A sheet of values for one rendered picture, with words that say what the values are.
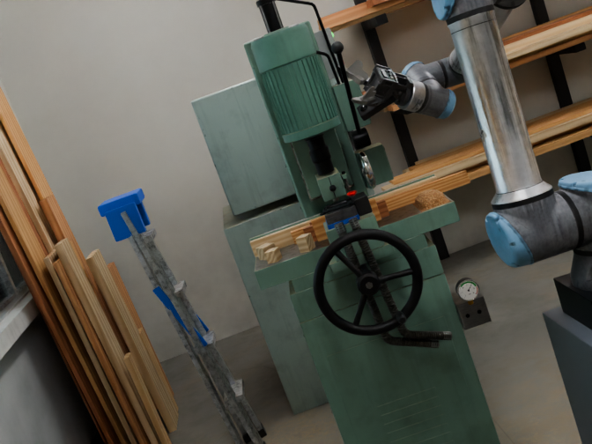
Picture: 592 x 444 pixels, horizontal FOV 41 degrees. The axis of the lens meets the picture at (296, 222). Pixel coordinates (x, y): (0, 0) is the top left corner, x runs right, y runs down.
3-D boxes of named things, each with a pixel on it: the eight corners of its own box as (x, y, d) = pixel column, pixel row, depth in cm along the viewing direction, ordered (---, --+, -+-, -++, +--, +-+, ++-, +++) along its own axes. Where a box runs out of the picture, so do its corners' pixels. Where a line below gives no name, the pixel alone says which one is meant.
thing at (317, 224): (318, 241, 231) (310, 221, 229) (317, 240, 232) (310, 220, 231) (381, 219, 230) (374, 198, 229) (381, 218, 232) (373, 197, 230)
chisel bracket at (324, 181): (326, 207, 232) (316, 180, 230) (323, 199, 245) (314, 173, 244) (350, 198, 231) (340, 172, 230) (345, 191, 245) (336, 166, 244)
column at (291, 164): (317, 255, 258) (240, 44, 245) (314, 241, 280) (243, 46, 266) (381, 233, 257) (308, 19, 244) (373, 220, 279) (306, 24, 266)
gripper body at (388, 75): (373, 62, 223) (408, 71, 229) (359, 86, 228) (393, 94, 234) (381, 78, 218) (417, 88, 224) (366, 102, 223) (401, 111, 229)
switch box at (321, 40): (328, 80, 256) (312, 33, 253) (326, 80, 266) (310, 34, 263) (345, 74, 256) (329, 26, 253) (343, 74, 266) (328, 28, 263)
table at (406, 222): (259, 300, 215) (252, 280, 214) (261, 272, 245) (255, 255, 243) (469, 226, 212) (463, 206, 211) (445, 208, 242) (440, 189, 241)
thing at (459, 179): (294, 245, 238) (290, 233, 237) (294, 243, 240) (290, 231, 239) (470, 182, 236) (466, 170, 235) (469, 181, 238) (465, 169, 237)
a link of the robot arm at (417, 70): (432, 78, 251) (448, 99, 242) (398, 89, 250) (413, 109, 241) (431, 53, 245) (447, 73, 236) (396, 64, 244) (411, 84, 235)
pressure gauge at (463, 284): (462, 310, 220) (454, 284, 218) (460, 307, 224) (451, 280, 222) (484, 303, 220) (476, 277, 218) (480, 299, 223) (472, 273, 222)
